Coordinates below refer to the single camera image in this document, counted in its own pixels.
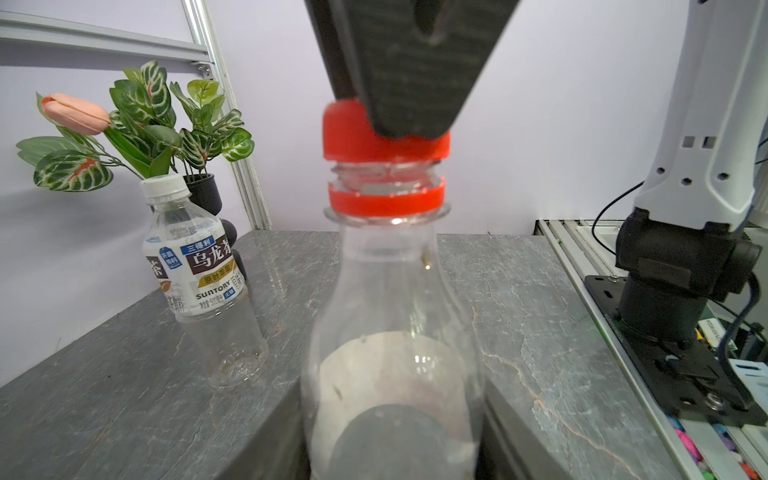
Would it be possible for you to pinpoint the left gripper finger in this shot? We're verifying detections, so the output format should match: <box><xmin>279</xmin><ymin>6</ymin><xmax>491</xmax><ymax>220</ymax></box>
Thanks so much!
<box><xmin>305</xmin><ymin>0</ymin><xmax>518</xmax><ymax>139</ymax></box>

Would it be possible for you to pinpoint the red bottle cap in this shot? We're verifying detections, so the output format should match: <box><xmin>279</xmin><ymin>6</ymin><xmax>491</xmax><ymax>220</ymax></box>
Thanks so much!
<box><xmin>322</xmin><ymin>99</ymin><xmax>451</xmax><ymax>163</ymax></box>

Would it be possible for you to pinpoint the white bottle cap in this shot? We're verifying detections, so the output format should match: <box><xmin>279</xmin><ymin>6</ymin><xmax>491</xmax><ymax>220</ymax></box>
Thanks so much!
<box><xmin>141</xmin><ymin>174</ymin><xmax>191</xmax><ymax>203</ymax></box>

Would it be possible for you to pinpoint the clear bottle white label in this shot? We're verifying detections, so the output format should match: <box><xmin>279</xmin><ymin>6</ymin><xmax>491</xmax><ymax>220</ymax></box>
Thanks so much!
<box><xmin>142</xmin><ymin>195</ymin><xmax>268</xmax><ymax>389</ymax></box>

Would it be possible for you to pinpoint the clear bottle red label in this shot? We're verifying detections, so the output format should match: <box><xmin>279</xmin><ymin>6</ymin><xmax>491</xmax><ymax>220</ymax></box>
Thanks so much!
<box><xmin>301</xmin><ymin>160</ymin><xmax>485</xmax><ymax>479</ymax></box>

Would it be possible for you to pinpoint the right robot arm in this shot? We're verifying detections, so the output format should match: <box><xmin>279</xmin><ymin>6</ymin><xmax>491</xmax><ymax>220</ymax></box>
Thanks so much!
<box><xmin>306</xmin><ymin>1</ymin><xmax>767</xmax><ymax>342</ymax></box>

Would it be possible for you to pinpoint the artificial green plant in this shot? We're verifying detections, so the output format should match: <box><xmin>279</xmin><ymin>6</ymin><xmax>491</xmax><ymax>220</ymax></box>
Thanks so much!
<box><xmin>16</xmin><ymin>60</ymin><xmax>255</xmax><ymax>193</ymax></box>

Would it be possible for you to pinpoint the aluminium front rail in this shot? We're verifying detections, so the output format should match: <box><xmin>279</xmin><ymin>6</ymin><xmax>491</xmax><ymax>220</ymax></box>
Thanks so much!
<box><xmin>533</xmin><ymin>218</ymin><xmax>768</xmax><ymax>480</ymax></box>

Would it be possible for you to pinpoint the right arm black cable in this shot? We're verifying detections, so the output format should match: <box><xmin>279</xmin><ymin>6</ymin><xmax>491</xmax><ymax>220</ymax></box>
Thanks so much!
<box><xmin>590</xmin><ymin>179</ymin><xmax>646</xmax><ymax>258</ymax></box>

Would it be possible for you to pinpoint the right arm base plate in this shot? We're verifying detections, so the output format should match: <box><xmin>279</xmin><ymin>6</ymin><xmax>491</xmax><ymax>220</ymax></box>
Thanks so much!
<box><xmin>584</xmin><ymin>275</ymin><xmax>767</xmax><ymax>427</ymax></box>

